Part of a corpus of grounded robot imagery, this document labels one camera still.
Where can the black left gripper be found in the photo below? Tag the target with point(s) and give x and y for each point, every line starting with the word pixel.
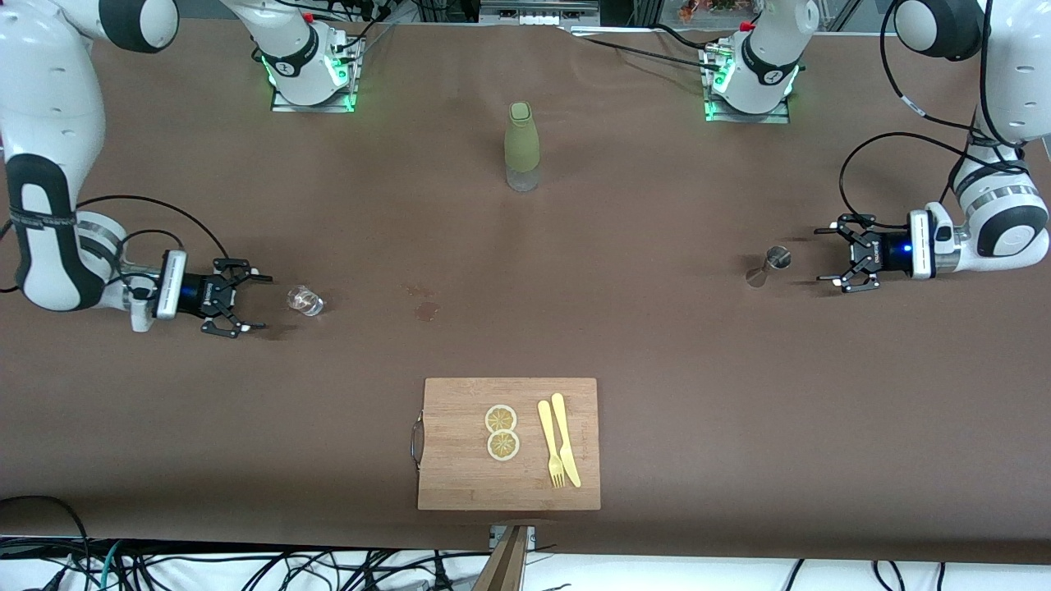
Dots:
pixel 889 249

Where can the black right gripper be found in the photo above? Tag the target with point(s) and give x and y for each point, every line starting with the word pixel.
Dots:
pixel 195 293

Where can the clear glass beaker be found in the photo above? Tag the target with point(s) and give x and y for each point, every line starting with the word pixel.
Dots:
pixel 305 300

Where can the steel double jigger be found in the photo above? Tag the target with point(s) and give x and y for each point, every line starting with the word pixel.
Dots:
pixel 776 259

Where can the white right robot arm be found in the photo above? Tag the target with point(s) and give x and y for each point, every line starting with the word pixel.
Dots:
pixel 49 98

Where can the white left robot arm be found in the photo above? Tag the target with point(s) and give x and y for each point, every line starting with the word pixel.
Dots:
pixel 1018 74

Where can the wooden cutting board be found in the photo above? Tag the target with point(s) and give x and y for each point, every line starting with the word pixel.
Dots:
pixel 460 460

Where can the lemon slice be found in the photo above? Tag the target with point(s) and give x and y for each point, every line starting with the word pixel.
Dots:
pixel 501 419
pixel 503 446

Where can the green sleeved glass bottle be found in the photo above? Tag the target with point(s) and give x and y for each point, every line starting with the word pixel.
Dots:
pixel 522 139

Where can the yellow plastic fork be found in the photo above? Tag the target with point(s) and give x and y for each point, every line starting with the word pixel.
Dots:
pixel 546 427

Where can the yellow plastic knife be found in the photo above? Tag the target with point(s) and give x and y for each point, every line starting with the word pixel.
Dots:
pixel 566 451

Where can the grey power strip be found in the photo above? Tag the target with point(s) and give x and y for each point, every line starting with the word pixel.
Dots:
pixel 534 12

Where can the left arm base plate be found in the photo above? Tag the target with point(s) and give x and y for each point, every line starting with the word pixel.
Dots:
pixel 780 117

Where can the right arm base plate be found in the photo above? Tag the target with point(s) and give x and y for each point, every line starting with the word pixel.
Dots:
pixel 283 105

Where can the small metal bracket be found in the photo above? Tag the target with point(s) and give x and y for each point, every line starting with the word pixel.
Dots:
pixel 530 538

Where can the wooden post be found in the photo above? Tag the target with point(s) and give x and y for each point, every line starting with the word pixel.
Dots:
pixel 502 570

